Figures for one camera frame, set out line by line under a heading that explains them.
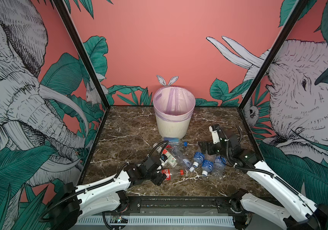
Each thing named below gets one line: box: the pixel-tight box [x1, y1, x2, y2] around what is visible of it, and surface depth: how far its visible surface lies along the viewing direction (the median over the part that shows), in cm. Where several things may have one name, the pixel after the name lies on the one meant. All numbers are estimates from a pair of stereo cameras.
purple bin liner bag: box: [152, 85, 196, 123], surface depth 95 cm
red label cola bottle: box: [161, 168, 185, 181], surface depth 81 cm
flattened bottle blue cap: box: [164, 137, 188, 147], surface depth 99 cm
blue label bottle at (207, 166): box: [201, 159, 214, 177], surface depth 85 cm
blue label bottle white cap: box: [192, 151, 205, 168], surface depth 88 cm
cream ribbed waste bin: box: [153, 105, 196, 138], surface depth 87 cm
